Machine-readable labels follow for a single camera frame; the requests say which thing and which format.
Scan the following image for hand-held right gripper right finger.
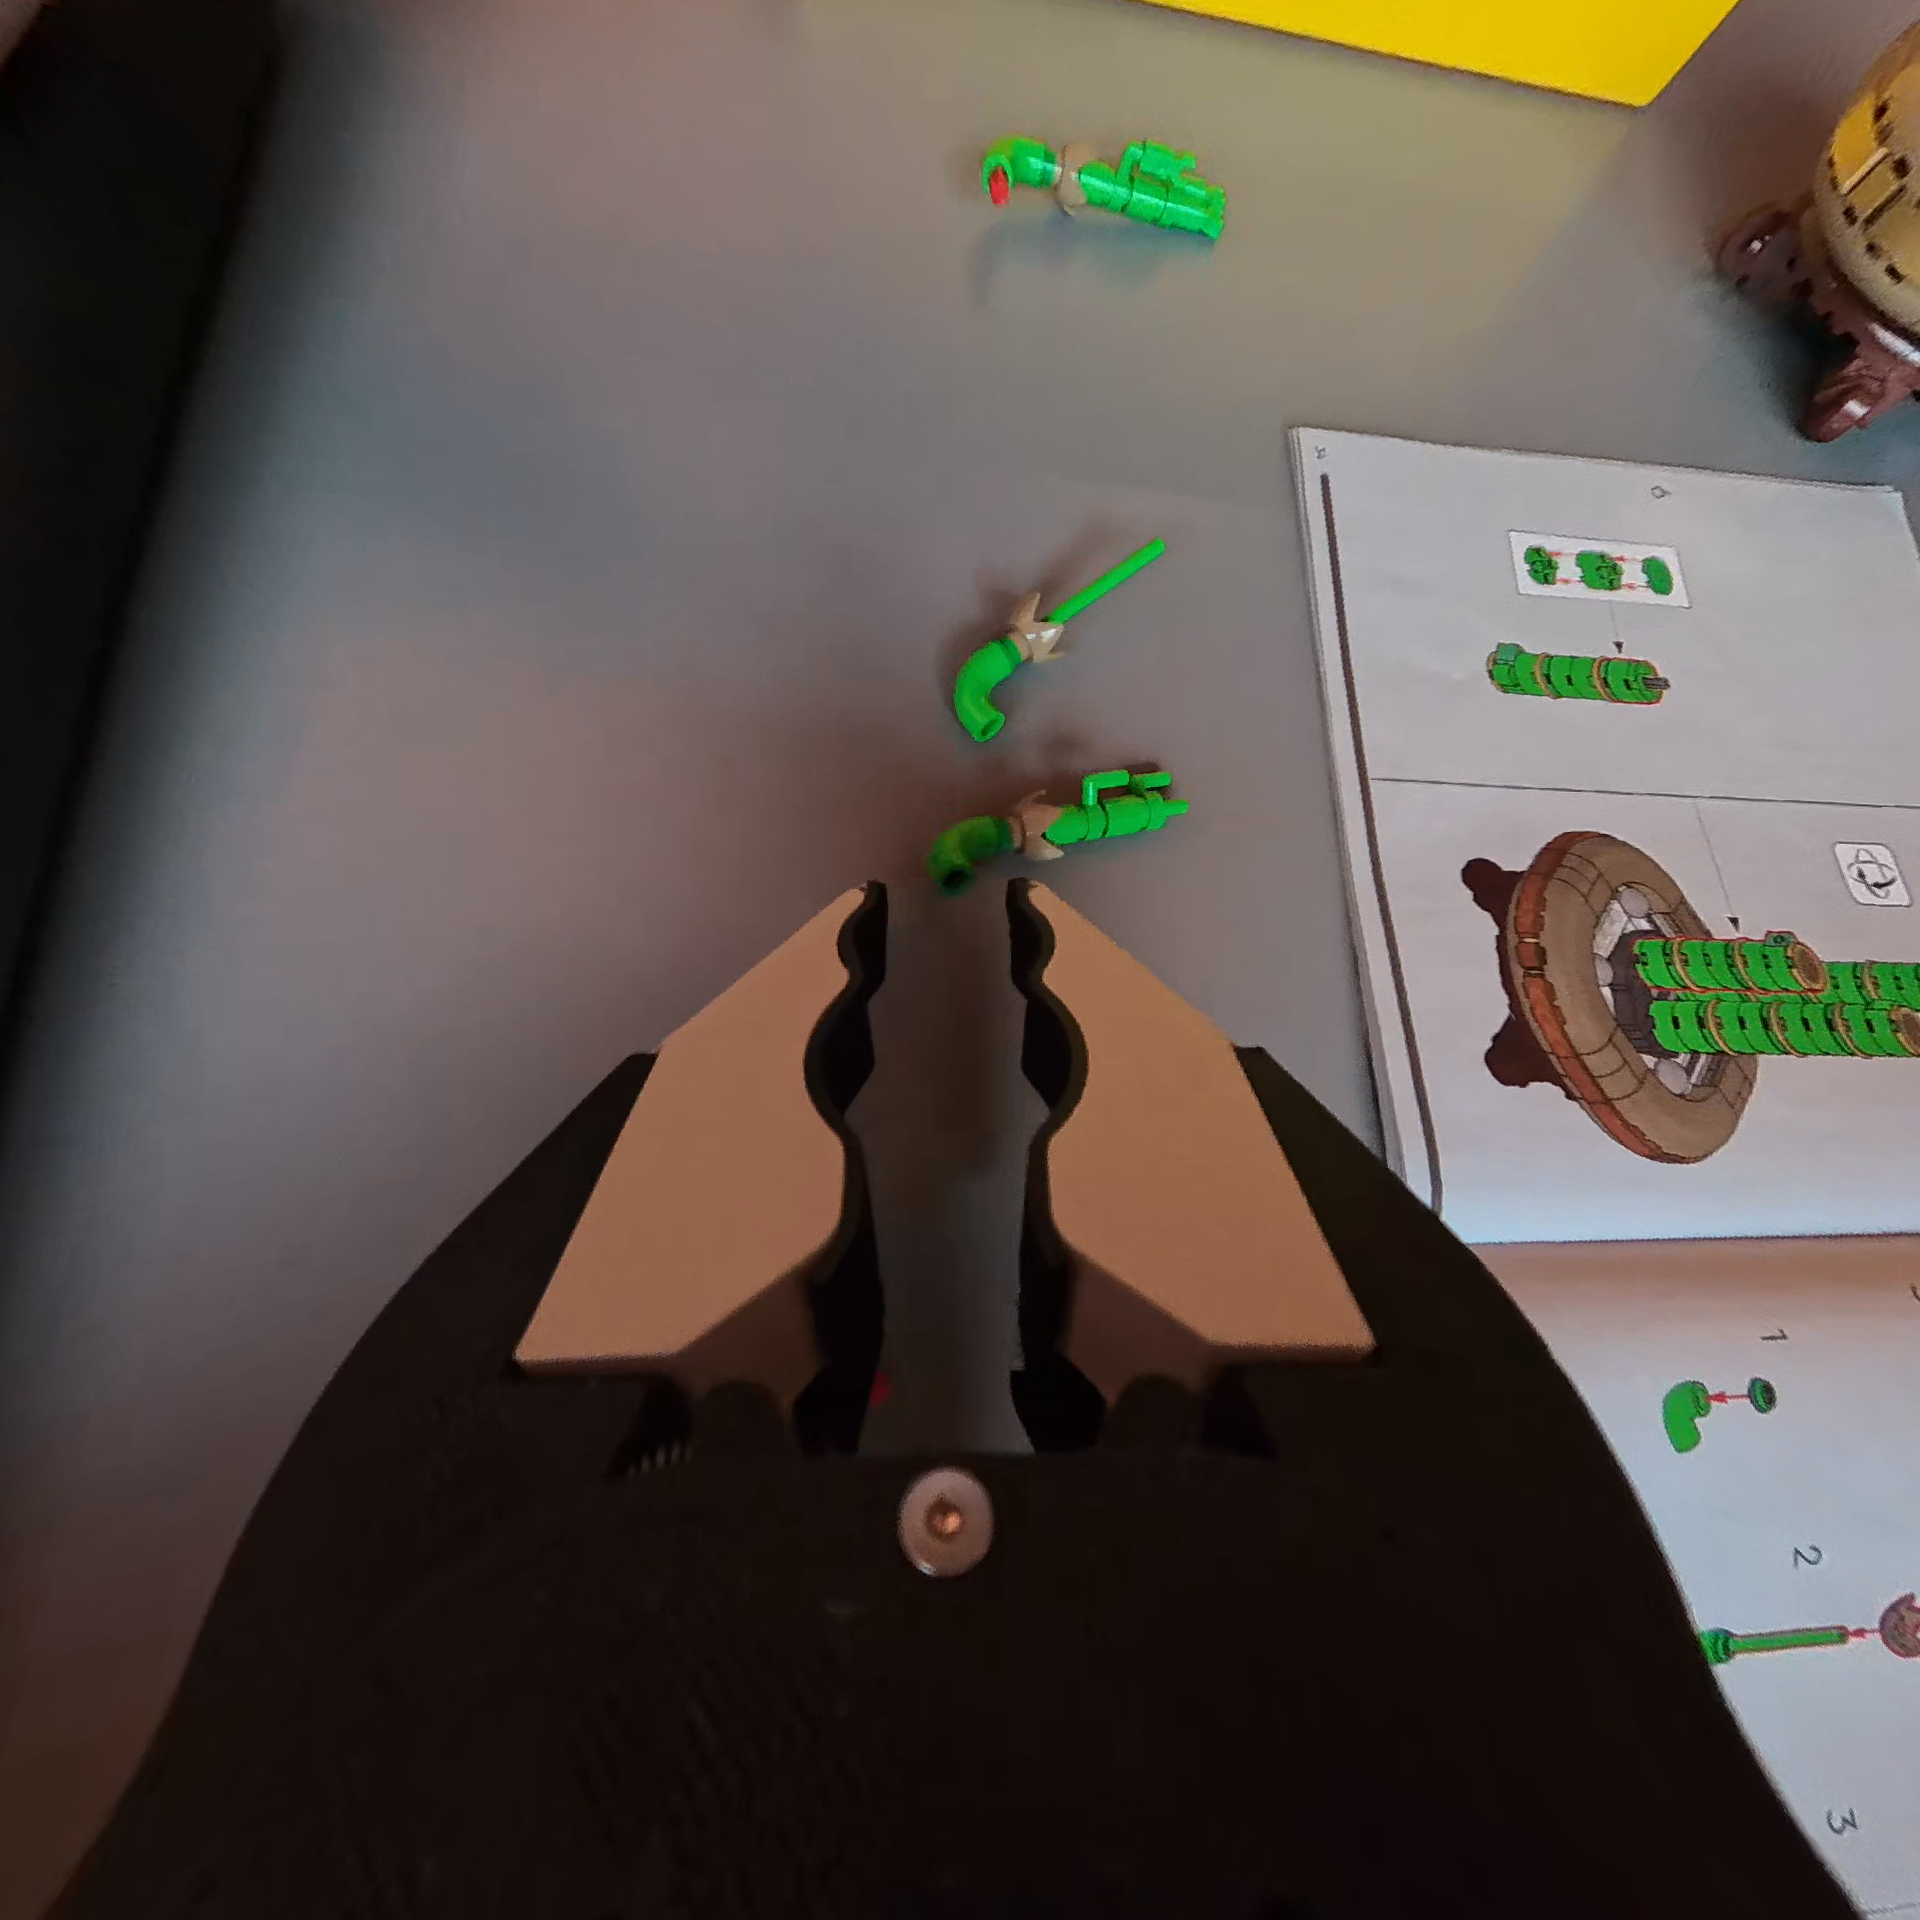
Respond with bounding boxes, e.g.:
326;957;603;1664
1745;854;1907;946
1002;878;1378;1454

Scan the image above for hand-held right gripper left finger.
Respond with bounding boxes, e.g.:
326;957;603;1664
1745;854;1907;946
514;882;891;1454

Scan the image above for green lego branch with clips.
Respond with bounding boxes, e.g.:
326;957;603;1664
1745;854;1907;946
928;766;1191;897

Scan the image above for green lego branch thin rod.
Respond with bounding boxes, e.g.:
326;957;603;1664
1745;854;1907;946
952;538;1167;743

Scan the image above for lego instruction booklet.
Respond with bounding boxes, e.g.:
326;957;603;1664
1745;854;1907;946
1287;428;1920;1920

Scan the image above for green lego branch red tip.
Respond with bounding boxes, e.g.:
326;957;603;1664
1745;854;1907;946
980;135;1230;241

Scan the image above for lego bamboo pot model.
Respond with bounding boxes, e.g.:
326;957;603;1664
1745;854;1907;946
1718;22;1920;444

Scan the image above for yellow plastic bin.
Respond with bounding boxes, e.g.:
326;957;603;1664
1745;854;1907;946
1141;0;1742;107

